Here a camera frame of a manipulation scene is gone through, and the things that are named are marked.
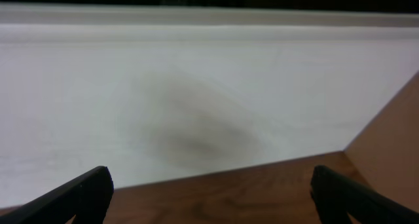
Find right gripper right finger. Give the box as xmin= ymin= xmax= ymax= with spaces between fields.
xmin=310 ymin=166 xmax=418 ymax=224

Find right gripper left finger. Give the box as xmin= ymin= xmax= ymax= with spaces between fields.
xmin=1 ymin=166 xmax=114 ymax=224

